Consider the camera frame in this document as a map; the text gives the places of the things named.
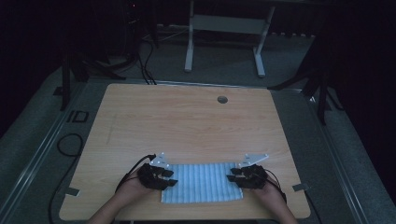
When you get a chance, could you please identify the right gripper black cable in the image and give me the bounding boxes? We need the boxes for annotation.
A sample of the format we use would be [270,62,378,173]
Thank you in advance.
[263,168,323,224]

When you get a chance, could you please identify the black metal stand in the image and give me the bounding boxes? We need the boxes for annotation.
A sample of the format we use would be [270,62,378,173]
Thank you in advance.
[266,40,345,126]
[52,46,127,112]

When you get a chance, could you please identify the black background cables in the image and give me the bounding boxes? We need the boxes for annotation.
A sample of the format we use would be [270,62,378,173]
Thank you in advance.
[135,38,158,86]

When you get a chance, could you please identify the white metal desk frame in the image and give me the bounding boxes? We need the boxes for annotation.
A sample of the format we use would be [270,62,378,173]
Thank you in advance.
[184,0,276,78]

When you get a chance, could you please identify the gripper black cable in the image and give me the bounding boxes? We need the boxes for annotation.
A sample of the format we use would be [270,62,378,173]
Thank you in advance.
[263,168,323,224]
[114,153,157,194]

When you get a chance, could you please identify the person's right hand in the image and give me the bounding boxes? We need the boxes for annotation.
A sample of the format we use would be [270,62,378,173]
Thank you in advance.
[251,181,287,209]

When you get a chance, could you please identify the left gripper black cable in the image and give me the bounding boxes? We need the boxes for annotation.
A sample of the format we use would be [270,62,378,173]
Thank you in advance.
[114,153,157,194]

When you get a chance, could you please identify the metal floor rail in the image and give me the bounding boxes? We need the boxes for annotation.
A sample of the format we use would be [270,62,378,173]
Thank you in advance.
[0,92,78,218]
[306,92,370,224]

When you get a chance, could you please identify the person's left hand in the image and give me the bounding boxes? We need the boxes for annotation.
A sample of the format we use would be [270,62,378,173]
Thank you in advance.
[119,172,157,204]

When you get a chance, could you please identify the blue striped towel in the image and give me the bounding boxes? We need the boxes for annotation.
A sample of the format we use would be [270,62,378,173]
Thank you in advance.
[160,161,244,205]

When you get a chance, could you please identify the black looped floor cable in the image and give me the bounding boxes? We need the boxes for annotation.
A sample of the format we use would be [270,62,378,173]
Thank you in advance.
[47,133,85,224]

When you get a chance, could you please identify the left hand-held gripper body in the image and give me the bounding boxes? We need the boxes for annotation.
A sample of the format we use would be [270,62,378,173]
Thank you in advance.
[137,151,171,191]

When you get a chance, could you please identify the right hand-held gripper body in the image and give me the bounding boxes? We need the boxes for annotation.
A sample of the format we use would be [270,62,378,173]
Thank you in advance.
[237,152,270,190]

